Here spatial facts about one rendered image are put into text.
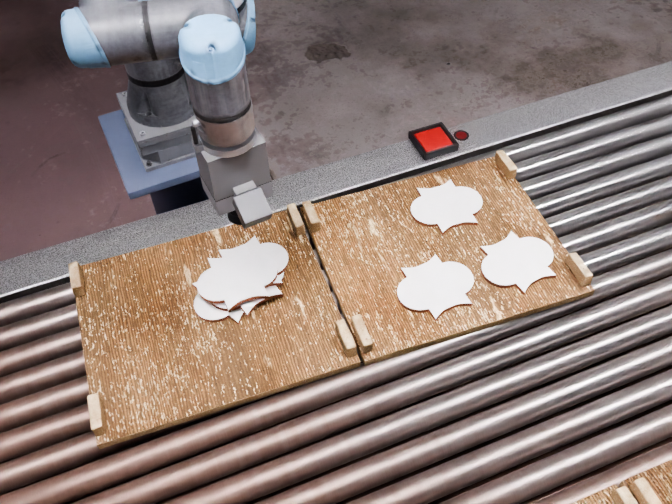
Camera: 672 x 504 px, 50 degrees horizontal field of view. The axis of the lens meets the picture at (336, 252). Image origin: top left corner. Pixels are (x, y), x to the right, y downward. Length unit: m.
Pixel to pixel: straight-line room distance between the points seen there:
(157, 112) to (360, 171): 0.42
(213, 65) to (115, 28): 0.16
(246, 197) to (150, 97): 0.55
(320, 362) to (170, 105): 0.64
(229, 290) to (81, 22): 0.47
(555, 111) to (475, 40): 1.84
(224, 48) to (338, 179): 0.61
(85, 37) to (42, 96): 2.39
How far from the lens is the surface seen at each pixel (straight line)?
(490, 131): 1.55
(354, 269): 1.25
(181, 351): 1.18
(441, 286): 1.22
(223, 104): 0.90
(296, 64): 3.27
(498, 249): 1.29
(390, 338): 1.17
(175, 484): 1.11
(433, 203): 1.34
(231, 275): 1.21
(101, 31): 0.98
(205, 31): 0.89
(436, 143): 1.48
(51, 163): 3.02
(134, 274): 1.30
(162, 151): 1.54
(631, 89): 1.73
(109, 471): 1.14
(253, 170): 1.00
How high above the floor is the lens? 1.92
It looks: 51 degrees down
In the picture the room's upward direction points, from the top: 2 degrees counter-clockwise
